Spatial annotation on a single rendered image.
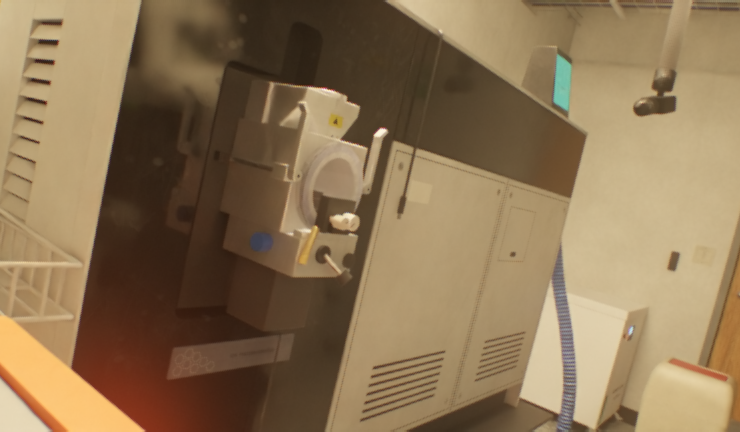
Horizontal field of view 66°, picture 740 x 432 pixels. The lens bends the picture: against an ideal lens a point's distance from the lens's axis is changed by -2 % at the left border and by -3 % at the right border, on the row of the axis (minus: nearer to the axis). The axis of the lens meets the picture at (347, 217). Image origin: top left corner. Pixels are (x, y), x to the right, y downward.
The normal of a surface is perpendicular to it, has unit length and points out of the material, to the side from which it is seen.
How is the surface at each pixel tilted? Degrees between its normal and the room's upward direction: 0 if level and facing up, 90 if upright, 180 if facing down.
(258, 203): 90
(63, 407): 0
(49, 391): 0
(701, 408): 84
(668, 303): 90
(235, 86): 90
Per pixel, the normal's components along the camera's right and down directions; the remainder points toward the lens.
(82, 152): -0.61, -0.07
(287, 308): 0.76, 0.23
